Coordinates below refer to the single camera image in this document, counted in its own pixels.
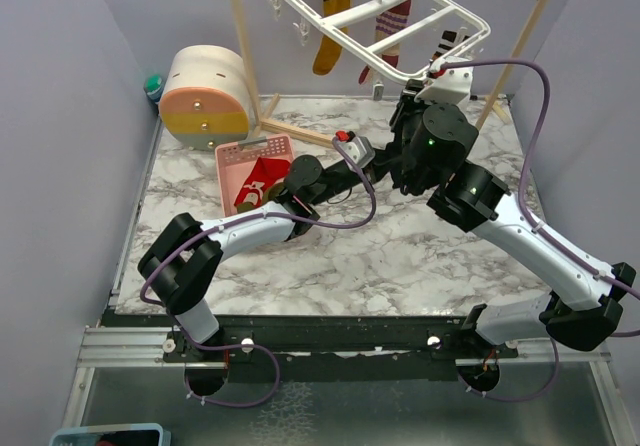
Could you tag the mustard yellow sock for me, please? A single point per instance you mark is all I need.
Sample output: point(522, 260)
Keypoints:
point(450, 44)

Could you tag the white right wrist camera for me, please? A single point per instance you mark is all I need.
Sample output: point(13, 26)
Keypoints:
point(448, 82)

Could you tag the maroon cream striped sock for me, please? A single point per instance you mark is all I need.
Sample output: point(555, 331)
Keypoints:
point(389, 23)

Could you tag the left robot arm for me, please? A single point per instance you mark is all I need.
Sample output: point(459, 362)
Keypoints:
point(180, 265)

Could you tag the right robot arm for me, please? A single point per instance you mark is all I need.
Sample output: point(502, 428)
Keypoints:
point(432, 141)

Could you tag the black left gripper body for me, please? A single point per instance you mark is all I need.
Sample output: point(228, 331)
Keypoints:
point(337, 182)

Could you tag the round pastel drawer cabinet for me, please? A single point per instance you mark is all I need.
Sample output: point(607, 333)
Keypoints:
point(205, 101)

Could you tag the green striped sock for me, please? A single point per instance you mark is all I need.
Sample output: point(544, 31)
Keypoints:
point(272, 193)

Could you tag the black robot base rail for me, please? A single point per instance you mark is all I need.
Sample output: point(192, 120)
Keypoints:
point(259, 349)

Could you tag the pink perforated plastic basket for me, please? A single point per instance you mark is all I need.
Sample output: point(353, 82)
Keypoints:
point(234, 162)

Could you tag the wooden clothes rack frame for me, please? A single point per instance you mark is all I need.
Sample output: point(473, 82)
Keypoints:
point(331, 27)

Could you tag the white plastic clip hanger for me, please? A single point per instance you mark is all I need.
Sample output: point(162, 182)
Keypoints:
point(329, 52)

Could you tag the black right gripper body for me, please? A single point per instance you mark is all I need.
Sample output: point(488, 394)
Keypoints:
point(407, 113)

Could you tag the blue storage bin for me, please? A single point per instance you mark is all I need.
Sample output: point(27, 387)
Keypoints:
point(114, 434)

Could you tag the red sock white pattern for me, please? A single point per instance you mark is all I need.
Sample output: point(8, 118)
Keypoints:
point(266, 173)

